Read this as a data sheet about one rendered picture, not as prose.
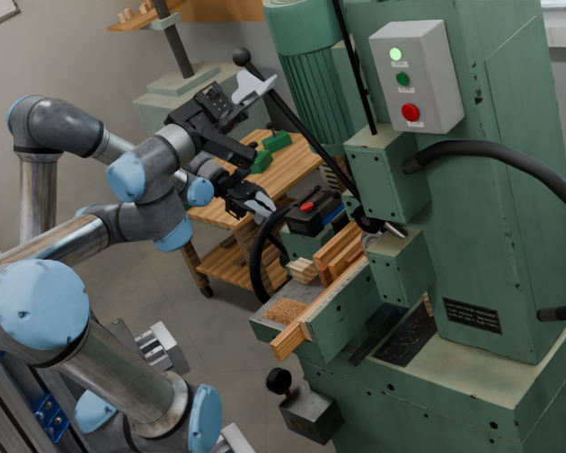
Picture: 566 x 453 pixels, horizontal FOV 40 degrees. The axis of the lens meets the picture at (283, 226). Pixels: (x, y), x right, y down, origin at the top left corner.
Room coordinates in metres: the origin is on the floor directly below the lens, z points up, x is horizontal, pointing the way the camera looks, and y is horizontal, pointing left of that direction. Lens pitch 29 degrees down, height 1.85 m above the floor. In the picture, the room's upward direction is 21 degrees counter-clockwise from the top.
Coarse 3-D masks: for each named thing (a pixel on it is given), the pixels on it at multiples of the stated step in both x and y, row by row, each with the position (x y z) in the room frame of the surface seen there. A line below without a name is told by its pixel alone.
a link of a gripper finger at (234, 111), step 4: (252, 92) 1.35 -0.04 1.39; (248, 96) 1.34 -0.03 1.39; (252, 96) 1.34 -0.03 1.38; (256, 96) 1.34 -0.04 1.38; (244, 100) 1.34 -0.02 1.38; (248, 100) 1.33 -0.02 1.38; (252, 100) 1.34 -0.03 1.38; (236, 104) 1.33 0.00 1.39; (240, 104) 1.33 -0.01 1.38; (244, 104) 1.33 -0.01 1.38; (248, 104) 1.33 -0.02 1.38; (232, 108) 1.33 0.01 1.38; (236, 108) 1.33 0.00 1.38; (240, 108) 1.33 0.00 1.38; (244, 108) 1.33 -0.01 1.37; (232, 112) 1.33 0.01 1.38; (236, 112) 1.33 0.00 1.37; (240, 112) 1.33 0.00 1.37; (228, 116) 1.33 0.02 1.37; (232, 116) 1.33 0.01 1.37; (236, 116) 1.34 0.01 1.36; (228, 120) 1.32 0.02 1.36
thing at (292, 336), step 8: (360, 256) 1.41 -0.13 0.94; (352, 264) 1.39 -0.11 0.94; (344, 272) 1.37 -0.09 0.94; (336, 280) 1.36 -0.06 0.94; (328, 288) 1.34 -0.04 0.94; (320, 296) 1.33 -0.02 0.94; (312, 304) 1.31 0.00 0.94; (304, 312) 1.29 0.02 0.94; (296, 320) 1.28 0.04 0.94; (288, 328) 1.26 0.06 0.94; (296, 328) 1.26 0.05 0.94; (280, 336) 1.24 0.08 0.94; (288, 336) 1.24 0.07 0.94; (296, 336) 1.25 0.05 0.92; (304, 336) 1.26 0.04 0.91; (272, 344) 1.23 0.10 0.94; (280, 344) 1.23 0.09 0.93; (288, 344) 1.24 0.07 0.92; (296, 344) 1.25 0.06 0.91; (280, 352) 1.22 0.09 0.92; (288, 352) 1.23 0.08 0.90
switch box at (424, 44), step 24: (408, 24) 1.12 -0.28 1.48; (432, 24) 1.08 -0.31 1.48; (384, 48) 1.10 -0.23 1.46; (408, 48) 1.07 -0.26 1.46; (432, 48) 1.06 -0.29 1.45; (384, 72) 1.12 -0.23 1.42; (408, 72) 1.08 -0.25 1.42; (432, 72) 1.05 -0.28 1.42; (408, 96) 1.09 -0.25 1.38; (432, 96) 1.05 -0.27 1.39; (456, 96) 1.08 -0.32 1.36; (432, 120) 1.06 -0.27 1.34; (456, 120) 1.07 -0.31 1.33
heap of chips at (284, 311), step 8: (280, 304) 1.38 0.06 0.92; (288, 304) 1.37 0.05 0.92; (296, 304) 1.36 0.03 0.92; (304, 304) 1.36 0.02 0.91; (272, 312) 1.37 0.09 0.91; (280, 312) 1.36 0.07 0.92; (288, 312) 1.35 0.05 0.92; (296, 312) 1.34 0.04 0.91; (272, 320) 1.36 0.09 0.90; (280, 320) 1.34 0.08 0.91; (288, 320) 1.33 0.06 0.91
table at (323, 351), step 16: (288, 272) 1.60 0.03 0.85; (288, 288) 1.46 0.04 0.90; (304, 288) 1.44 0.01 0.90; (320, 288) 1.41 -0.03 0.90; (272, 304) 1.42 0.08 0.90; (368, 304) 1.33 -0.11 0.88; (256, 320) 1.38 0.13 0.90; (352, 320) 1.29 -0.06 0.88; (256, 336) 1.40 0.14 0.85; (272, 336) 1.34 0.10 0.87; (336, 336) 1.26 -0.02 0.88; (352, 336) 1.29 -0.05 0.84; (304, 352) 1.28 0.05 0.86; (320, 352) 1.24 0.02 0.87; (336, 352) 1.25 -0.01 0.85
